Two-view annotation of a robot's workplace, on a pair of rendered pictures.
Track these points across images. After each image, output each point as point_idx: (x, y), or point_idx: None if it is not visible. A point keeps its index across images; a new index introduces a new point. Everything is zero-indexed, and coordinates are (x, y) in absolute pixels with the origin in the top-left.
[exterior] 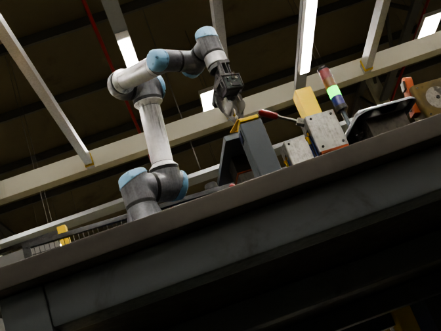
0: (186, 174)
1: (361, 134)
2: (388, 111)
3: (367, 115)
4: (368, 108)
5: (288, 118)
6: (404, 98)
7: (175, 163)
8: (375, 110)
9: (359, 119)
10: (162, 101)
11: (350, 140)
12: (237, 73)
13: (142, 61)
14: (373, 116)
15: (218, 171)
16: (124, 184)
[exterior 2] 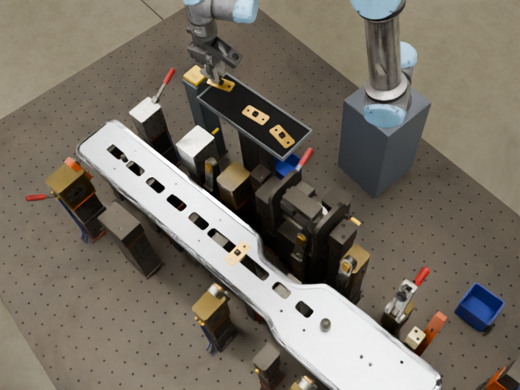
0: (364, 111)
1: (133, 156)
2: (100, 148)
3: (113, 132)
4: (106, 122)
5: (159, 90)
6: (81, 141)
7: (365, 89)
8: (104, 133)
9: (119, 131)
10: (367, 20)
11: (143, 152)
12: (187, 47)
13: None
14: (111, 140)
15: (287, 113)
16: None
